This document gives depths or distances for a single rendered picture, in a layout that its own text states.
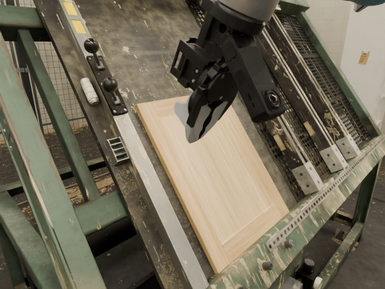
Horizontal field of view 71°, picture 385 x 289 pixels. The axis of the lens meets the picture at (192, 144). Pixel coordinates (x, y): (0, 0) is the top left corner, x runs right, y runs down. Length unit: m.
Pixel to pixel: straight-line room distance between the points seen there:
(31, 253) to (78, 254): 0.58
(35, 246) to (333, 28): 5.83
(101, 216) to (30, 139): 0.26
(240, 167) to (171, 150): 0.30
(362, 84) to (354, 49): 0.50
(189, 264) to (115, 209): 0.25
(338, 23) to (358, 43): 1.62
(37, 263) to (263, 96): 1.00
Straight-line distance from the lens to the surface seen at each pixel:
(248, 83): 0.34
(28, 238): 1.31
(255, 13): 0.35
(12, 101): 0.76
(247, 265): 0.89
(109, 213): 0.78
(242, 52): 0.35
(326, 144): 1.56
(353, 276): 2.38
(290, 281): 1.10
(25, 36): 1.02
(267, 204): 1.08
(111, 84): 0.71
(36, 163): 0.69
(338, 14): 6.18
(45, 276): 1.11
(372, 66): 4.56
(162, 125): 0.89
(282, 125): 1.27
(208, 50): 0.40
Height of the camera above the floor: 1.50
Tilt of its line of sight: 20 degrees down
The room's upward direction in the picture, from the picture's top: straight up
